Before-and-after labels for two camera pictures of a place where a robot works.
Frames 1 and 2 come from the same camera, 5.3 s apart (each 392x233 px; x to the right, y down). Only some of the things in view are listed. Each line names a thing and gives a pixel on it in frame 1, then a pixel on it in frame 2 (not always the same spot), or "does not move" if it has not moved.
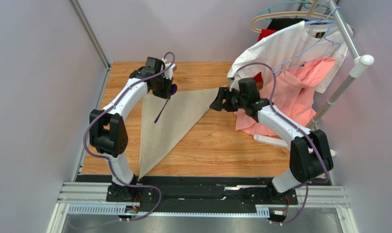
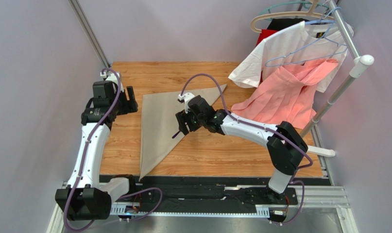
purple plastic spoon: x=173 y=89 to x=174 y=136
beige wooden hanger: x=310 y=11 does not move
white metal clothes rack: x=357 y=68 does not move
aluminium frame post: x=92 y=37 does not move
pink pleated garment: x=289 y=95 does not move
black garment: x=278 y=24 does not move
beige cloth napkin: x=183 y=109 does not move
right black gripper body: x=226 y=100 to x=184 y=121
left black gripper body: x=162 y=86 to x=121 y=106
